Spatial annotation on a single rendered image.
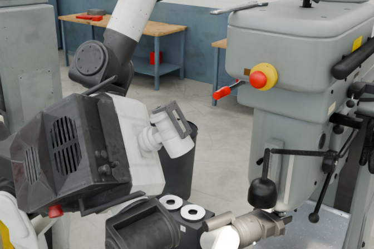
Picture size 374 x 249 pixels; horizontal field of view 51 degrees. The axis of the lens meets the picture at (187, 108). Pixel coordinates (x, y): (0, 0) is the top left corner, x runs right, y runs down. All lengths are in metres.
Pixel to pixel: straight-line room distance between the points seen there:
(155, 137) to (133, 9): 0.33
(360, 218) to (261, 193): 0.80
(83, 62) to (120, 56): 0.10
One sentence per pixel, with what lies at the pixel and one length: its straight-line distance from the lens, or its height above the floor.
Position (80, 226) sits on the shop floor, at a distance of 3.30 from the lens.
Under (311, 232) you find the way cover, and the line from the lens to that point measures 1.71.
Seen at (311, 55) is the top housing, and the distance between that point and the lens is 0.87.
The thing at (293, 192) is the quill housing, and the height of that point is 1.40.
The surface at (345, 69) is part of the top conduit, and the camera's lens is 0.88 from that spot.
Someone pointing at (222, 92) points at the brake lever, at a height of 1.71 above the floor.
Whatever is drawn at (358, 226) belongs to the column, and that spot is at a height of 1.03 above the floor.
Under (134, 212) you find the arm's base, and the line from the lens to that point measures 0.94.
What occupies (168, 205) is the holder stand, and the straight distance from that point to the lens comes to 1.50.
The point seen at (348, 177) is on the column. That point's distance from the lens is 1.60.
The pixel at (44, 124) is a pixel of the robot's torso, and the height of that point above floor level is 1.66.
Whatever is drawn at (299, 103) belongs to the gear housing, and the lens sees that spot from 1.00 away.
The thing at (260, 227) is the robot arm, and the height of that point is 1.27.
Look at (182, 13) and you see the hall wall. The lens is 6.45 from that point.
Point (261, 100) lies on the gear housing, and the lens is 1.04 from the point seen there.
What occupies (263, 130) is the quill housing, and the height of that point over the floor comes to 1.56.
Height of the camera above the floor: 2.02
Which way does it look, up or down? 22 degrees down
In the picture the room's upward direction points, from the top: 1 degrees clockwise
